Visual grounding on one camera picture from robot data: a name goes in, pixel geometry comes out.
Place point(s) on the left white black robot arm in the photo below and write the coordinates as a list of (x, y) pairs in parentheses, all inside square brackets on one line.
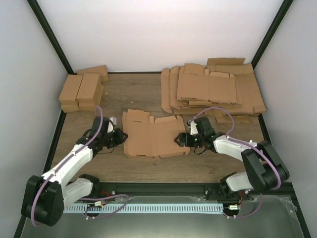
[(47, 196)]

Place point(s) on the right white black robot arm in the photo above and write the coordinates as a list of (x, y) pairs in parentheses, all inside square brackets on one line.
[(264, 168)]

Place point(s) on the folded box top right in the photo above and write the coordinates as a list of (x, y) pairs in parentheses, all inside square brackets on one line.
[(87, 90)]

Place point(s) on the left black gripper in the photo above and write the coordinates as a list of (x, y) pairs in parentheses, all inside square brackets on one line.
[(120, 132)]

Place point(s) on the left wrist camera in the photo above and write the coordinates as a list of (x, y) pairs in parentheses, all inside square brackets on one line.
[(113, 120)]

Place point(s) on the stack of flat cardboard sheets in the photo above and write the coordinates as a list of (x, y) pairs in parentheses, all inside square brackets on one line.
[(250, 103)]

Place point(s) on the left black frame post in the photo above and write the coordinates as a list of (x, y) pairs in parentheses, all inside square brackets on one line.
[(41, 18)]

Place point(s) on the folded box bottom left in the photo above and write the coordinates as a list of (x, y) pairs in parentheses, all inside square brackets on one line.
[(69, 108)]

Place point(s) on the folded box at back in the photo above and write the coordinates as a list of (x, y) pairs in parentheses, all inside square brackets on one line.
[(101, 70)]

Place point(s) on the top flat cardboard sheet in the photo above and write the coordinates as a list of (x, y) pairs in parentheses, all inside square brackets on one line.
[(217, 87)]

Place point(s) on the light blue slotted cable duct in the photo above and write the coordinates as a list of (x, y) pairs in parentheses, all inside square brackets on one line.
[(197, 208)]

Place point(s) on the folded box top left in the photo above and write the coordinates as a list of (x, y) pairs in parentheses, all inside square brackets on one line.
[(70, 90)]

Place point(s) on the black frame post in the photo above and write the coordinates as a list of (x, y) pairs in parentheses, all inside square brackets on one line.
[(282, 11), (41, 18)]

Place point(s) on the folded box bottom right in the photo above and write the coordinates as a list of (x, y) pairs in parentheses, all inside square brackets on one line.
[(95, 102)]

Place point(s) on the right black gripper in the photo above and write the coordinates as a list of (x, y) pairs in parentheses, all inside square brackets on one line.
[(182, 136)]

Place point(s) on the right black frame post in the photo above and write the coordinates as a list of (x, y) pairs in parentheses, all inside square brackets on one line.
[(282, 11)]

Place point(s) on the brown cardboard box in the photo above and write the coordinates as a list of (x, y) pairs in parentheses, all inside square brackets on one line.
[(152, 137)]

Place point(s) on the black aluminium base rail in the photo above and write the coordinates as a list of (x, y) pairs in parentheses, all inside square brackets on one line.
[(210, 191)]

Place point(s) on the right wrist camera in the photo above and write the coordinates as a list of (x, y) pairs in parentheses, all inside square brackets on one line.
[(193, 128)]

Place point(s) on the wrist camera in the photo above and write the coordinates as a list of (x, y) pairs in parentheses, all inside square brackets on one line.
[(113, 120), (193, 128)]

